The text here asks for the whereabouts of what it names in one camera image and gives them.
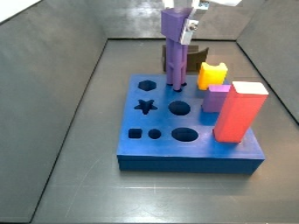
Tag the small purple block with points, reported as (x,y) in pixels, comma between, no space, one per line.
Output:
(213,98)

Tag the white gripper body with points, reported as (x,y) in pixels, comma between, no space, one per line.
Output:
(231,3)

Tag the blue shape sorter block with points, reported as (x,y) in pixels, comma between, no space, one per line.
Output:
(165,134)

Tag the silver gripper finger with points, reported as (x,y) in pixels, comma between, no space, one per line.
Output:
(168,4)
(199,6)

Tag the purple three prong object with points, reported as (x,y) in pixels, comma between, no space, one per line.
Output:
(172,22)

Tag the black curved fixture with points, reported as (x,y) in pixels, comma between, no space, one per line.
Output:
(192,57)

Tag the yellow notched block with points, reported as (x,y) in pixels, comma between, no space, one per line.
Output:
(211,75)

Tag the tall red block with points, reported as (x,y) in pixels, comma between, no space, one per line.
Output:
(244,100)

